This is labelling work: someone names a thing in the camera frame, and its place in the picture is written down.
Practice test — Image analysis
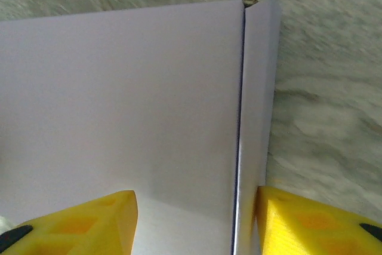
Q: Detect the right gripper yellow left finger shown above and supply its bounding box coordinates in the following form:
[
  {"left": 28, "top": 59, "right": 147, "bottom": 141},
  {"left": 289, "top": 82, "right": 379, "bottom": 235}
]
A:
[{"left": 0, "top": 189, "right": 138, "bottom": 255}]

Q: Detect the white and lilac paper box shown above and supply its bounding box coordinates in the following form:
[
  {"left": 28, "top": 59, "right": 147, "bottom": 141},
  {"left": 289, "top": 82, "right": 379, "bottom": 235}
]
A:
[{"left": 0, "top": 0, "right": 282, "bottom": 255}]

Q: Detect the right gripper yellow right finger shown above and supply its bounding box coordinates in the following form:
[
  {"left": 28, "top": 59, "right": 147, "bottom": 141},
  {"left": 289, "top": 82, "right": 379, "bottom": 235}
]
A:
[{"left": 255, "top": 185, "right": 382, "bottom": 255}]

